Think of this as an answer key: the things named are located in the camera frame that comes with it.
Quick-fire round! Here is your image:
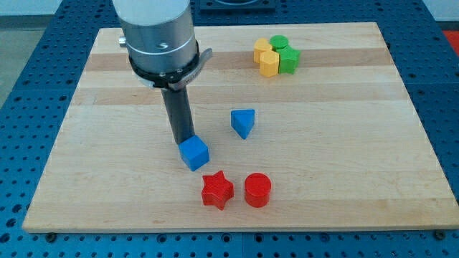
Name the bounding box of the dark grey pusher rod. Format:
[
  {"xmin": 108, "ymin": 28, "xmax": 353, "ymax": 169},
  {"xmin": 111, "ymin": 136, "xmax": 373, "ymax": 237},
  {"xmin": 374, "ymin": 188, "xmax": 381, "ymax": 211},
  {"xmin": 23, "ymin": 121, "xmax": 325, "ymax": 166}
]
[{"xmin": 161, "ymin": 88, "xmax": 195, "ymax": 145}]

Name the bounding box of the blue cube block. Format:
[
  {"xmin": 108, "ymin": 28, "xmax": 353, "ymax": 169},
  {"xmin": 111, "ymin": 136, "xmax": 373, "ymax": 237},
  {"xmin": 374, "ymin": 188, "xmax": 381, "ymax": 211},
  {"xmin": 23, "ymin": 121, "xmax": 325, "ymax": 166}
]
[{"xmin": 179, "ymin": 135, "xmax": 210, "ymax": 171}]

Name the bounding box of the red star block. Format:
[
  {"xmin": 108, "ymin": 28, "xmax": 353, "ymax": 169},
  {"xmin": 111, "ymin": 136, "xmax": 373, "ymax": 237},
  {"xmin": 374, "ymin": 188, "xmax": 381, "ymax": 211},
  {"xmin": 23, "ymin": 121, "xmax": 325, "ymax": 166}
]
[{"xmin": 201, "ymin": 171, "xmax": 235, "ymax": 211}]

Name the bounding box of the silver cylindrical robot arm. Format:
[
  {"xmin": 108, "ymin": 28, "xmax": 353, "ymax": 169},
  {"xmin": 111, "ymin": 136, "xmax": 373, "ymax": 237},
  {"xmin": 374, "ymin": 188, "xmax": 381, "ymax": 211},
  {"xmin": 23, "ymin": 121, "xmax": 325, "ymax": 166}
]
[{"xmin": 113, "ymin": 0, "xmax": 212, "ymax": 145}]

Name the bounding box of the green star block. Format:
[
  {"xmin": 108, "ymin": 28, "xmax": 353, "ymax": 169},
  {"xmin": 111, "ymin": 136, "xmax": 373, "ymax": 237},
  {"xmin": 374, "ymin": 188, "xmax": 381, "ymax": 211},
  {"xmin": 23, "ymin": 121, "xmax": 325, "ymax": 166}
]
[{"xmin": 277, "ymin": 46, "xmax": 301, "ymax": 74}]

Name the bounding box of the blue triangle block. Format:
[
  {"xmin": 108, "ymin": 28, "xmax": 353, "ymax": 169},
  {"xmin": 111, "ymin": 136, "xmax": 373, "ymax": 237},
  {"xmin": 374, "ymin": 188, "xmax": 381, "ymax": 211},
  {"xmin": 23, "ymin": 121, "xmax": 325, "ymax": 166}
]
[{"xmin": 230, "ymin": 109, "xmax": 255, "ymax": 139}]

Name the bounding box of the black mounting plate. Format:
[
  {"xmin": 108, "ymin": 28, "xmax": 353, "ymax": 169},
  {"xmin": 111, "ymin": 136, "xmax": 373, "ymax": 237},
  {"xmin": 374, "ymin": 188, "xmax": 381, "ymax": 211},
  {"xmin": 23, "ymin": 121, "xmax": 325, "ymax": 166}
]
[{"xmin": 197, "ymin": 0, "xmax": 277, "ymax": 11}]

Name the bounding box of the yellow hexagon block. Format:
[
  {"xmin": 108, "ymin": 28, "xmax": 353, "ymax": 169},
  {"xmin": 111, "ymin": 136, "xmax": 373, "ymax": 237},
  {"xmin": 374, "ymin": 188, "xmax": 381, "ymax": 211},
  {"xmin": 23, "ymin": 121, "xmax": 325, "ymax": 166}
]
[{"xmin": 260, "ymin": 50, "xmax": 280, "ymax": 77}]

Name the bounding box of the yellow heart block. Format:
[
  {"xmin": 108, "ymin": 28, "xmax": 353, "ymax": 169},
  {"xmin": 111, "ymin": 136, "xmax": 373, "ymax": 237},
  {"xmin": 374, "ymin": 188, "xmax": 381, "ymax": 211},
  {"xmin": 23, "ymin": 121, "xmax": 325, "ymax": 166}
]
[{"xmin": 253, "ymin": 38, "xmax": 273, "ymax": 63}]

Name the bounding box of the red cylinder block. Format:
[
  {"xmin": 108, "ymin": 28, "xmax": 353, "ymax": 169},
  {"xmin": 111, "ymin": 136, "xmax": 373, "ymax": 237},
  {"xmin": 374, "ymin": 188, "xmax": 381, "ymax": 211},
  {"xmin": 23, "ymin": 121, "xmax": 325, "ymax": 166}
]
[{"xmin": 244, "ymin": 172, "xmax": 272, "ymax": 208}]

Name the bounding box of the green cylinder block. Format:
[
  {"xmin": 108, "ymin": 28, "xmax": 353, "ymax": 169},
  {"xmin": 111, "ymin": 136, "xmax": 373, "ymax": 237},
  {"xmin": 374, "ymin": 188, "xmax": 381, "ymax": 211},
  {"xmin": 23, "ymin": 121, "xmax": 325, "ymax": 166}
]
[{"xmin": 269, "ymin": 35, "xmax": 289, "ymax": 51}]

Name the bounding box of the wooden board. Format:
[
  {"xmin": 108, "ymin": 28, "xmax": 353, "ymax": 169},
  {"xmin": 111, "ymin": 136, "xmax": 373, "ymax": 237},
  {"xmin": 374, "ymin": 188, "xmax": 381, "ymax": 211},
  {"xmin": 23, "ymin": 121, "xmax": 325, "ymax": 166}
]
[{"xmin": 23, "ymin": 22, "xmax": 458, "ymax": 233}]

